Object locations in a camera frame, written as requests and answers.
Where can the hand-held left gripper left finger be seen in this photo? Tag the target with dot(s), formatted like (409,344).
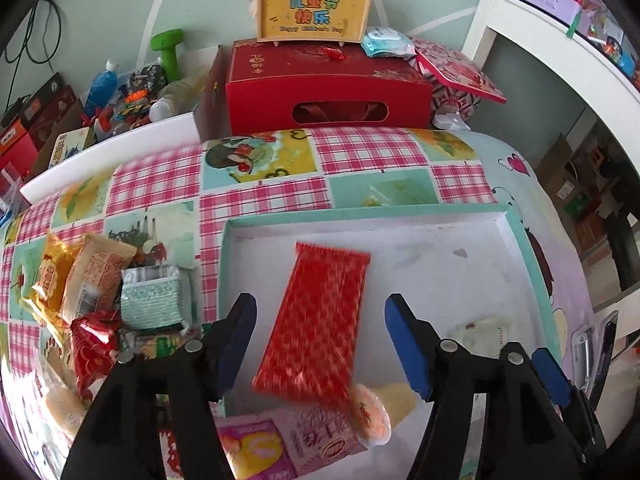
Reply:
(231,345)

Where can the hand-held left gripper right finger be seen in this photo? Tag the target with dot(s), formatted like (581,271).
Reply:
(407,345)

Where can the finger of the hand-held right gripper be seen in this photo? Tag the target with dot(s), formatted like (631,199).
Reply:
(551,375)

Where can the red patterned snack packet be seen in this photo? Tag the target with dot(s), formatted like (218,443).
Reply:
(315,320)

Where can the white tray with teal rim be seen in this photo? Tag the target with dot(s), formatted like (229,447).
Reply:
(440,260)

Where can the orange beige snack packet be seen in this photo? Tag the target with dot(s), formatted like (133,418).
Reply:
(95,275)

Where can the yellow translucent snack packet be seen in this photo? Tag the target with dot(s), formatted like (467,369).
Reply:
(52,270)

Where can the pale snack packet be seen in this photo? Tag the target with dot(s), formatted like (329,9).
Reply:
(477,335)

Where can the green white snack packet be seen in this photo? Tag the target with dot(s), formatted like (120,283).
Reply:
(160,345)

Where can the orange jelly cup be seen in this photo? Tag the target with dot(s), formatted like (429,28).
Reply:
(371,412)

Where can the green striped snack packet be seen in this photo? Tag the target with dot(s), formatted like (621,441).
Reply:
(152,297)

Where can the pink snack box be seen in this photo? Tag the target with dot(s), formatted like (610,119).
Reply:
(280,445)

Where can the red round-print candy packet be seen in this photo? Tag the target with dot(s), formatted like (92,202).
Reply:
(95,347)

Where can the black chair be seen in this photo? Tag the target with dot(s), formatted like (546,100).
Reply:
(622,240)

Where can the pink checkered printed tablecloth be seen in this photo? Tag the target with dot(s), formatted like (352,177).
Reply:
(165,180)

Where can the pale bread packet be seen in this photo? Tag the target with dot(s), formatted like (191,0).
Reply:
(62,410)

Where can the brown cardboard boxes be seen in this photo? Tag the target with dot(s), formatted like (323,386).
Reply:
(565,175)

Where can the white foam board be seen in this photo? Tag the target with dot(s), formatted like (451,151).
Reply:
(110,152)

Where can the crumpled white plastic bag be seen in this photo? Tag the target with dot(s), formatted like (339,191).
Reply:
(452,121)

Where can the red white patterned box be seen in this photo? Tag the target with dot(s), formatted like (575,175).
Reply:
(452,105)

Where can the colorful small toys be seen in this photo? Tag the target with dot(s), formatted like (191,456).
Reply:
(122,117)

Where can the white box with blue print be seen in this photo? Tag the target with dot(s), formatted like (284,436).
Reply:
(70,147)

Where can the clear plastic bottle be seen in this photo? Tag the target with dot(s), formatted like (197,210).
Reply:
(175,95)

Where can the large red gift box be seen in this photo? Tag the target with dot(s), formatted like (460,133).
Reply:
(300,85)

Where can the red patterned box lid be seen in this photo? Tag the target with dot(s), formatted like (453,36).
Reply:
(457,72)

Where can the dark patterned pouch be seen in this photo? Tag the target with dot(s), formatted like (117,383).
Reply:
(145,80)

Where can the blue plastic bottle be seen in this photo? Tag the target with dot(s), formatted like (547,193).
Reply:
(102,87)

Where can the stack of red cartons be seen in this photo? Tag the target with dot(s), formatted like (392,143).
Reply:
(35,120)

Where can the green dumbbell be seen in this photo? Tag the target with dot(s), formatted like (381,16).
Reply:
(170,52)

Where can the blue wet wipes pack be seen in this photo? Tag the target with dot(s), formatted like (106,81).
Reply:
(387,42)

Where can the white table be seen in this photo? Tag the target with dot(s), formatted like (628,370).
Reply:
(540,45)

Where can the colorful clutter pile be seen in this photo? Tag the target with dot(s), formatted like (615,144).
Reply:
(607,25)

